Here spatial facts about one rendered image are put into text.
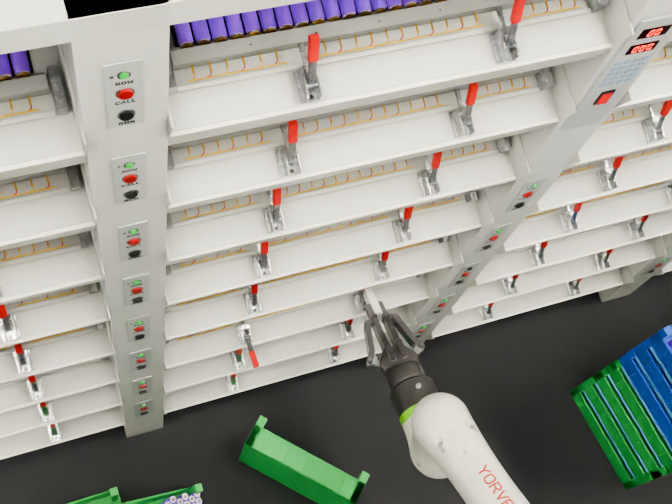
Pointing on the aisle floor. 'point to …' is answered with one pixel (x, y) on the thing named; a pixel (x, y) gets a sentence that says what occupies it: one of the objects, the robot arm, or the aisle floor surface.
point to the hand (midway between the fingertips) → (372, 303)
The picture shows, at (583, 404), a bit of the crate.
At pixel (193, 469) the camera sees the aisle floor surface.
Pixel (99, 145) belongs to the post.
